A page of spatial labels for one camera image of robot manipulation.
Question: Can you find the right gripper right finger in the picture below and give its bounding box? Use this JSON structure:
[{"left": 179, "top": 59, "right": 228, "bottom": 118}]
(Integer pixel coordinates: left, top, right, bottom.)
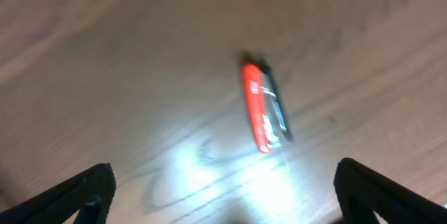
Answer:
[{"left": 334, "top": 158, "right": 446, "bottom": 223}]

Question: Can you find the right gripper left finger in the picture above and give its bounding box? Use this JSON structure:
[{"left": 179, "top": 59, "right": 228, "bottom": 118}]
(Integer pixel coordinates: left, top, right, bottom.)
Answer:
[{"left": 1, "top": 163, "right": 116, "bottom": 224}]

